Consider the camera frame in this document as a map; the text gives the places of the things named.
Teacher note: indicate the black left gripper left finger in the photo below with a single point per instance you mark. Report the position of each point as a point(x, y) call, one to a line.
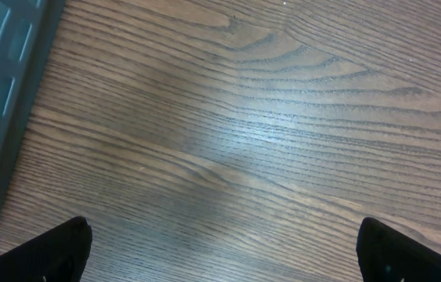
point(57, 255)

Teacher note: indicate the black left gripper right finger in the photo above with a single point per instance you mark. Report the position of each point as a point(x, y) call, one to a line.
point(386, 255)

